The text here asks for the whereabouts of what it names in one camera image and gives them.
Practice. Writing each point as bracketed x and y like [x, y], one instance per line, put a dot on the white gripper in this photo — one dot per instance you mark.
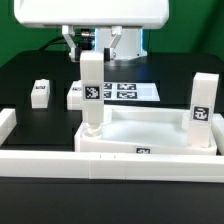
[146, 14]

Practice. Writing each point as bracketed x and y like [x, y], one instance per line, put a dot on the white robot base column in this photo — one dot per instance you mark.
[129, 48]

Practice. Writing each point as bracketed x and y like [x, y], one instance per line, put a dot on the white desk top tray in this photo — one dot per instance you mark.
[145, 130]

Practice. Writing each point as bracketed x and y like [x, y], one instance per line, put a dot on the fiducial marker sheet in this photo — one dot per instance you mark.
[131, 92]

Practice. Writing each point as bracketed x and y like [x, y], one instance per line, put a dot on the white U-shaped boundary fence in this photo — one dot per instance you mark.
[98, 165]

